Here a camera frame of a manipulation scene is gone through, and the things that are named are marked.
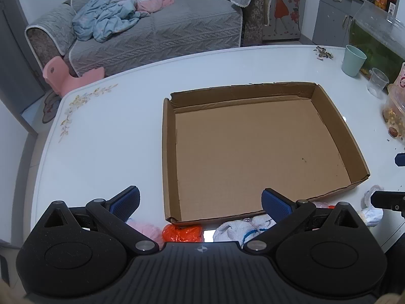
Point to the grey cabinet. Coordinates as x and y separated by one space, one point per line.
332 15

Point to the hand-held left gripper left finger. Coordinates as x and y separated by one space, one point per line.
126 201

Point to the large orange plastic bundle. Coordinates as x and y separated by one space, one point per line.
182 232

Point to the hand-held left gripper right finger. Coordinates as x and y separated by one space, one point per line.
278 204

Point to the patterned floor mat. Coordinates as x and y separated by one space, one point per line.
50 104

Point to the pink cloth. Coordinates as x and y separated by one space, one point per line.
152 3

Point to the glass fish tank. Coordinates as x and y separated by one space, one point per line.
376 47

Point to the grey quilted sofa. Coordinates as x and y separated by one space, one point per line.
164 38

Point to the cabinet with figure decal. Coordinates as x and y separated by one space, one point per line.
281 6

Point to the snack bag with nuts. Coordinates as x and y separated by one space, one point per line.
395 110

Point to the pale grey blue cloth bundle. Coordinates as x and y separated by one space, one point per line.
234 231

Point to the pile of seed shells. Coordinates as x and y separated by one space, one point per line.
323 53

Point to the pink fluffy bundle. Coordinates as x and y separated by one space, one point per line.
145 229

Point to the shallow cardboard box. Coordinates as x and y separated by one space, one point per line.
253 139

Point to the clear plastic cup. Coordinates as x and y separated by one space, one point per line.
377 84

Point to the dark bottle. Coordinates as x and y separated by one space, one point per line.
392 0

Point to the light blue blanket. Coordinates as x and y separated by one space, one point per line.
104 15

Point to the pink plastic stool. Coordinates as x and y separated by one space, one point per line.
60 76

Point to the green cup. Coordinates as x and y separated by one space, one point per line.
352 61

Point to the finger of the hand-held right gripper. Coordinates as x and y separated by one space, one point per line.
400 159
387 200

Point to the white purple patterned bundle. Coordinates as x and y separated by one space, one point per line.
371 216

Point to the pink printed packet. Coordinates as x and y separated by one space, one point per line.
402 76

